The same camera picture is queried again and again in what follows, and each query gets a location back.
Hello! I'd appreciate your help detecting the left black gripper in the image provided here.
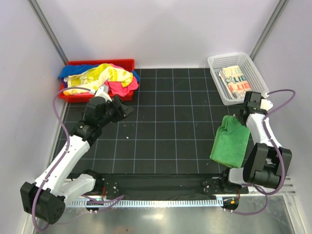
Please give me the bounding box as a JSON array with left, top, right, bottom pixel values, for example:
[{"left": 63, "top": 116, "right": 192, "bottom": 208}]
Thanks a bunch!
[{"left": 98, "top": 95, "right": 134, "bottom": 127}]

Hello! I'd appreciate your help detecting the printed rabbit towel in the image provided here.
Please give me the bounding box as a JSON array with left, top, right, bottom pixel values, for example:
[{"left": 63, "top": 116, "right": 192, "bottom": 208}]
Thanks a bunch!
[{"left": 218, "top": 65, "right": 252, "bottom": 99}]

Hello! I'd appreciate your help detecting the yellow white towel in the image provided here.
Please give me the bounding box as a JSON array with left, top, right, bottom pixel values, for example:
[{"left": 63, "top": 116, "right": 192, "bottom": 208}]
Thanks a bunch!
[{"left": 62, "top": 63, "right": 134, "bottom": 96}]

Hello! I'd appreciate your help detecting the green towel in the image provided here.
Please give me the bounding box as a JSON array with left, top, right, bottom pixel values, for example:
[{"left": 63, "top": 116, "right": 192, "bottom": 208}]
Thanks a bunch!
[{"left": 210, "top": 115, "right": 250, "bottom": 168}]

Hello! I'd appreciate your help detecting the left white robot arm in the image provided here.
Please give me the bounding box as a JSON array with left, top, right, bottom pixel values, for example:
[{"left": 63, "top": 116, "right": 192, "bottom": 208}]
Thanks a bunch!
[{"left": 20, "top": 96, "right": 134, "bottom": 224}]

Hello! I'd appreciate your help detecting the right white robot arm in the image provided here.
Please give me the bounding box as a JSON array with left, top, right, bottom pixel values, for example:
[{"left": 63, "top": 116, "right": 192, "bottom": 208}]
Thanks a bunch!
[{"left": 219, "top": 91, "right": 295, "bottom": 195}]

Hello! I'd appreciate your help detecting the pink towel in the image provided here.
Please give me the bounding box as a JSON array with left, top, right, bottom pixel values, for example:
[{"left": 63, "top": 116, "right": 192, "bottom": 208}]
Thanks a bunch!
[{"left": 101, "top": 63, "right": 139, "bottom": 97}]

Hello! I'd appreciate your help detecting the black grid mat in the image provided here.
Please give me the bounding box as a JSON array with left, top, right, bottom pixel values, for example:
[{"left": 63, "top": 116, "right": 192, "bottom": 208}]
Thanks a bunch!
[{"left": 73, "top": 68, "right": 240, "bottom": 174}]

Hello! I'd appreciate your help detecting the red plastic bin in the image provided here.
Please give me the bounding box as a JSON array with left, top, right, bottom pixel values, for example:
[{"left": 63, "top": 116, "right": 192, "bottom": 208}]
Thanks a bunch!
[{"left": 58, "top": 59, "right": 135, "bottom": 103}]

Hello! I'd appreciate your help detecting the blue towel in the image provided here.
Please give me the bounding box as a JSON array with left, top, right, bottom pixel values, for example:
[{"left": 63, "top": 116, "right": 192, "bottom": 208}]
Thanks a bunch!
[{"left": 58, "top": 63, "right": 140, "bottom": 82}]

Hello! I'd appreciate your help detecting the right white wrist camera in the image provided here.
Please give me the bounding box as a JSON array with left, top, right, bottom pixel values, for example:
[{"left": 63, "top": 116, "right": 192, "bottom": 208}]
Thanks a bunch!
[{"left": 260, "top": 93, "right": 273, "bottom": 112}]

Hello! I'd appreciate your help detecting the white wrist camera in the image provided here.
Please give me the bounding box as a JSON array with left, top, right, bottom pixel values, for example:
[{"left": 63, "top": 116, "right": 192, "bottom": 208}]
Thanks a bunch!
[
  {"left": 89, "top": 85, "right": 112, "bottom": 102},
  {"left": 260, "top": 93, "right": 273, "bottom": 112}
]

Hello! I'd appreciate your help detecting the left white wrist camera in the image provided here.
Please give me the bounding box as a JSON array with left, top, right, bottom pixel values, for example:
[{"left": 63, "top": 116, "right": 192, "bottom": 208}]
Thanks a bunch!
[{"left": 89, "top": 85, "right": 112, "bottom": 102}]

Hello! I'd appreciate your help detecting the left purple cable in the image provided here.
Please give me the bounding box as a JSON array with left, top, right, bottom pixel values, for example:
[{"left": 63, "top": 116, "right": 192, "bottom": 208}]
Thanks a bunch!
[{"left": 31, "top": 87, "right": 124, "bottom": 231}]

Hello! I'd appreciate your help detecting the slotted cable duct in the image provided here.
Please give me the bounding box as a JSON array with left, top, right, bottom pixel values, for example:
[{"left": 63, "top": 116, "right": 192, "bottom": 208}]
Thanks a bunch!
[{"left": 67, "top": 197, "right": 223, "bottom": 209}]

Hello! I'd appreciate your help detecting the aluminium frame rail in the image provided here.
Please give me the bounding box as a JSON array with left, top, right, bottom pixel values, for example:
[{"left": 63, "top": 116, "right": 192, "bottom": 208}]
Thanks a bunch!
[{"left": 248, "top": 175, "right": 296, "bottom": 196}]

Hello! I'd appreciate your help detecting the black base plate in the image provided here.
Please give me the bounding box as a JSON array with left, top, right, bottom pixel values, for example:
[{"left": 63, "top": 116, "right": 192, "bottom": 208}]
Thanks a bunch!
[{"left": 86, "top": 174, "right": 248, "bottom": 201}]

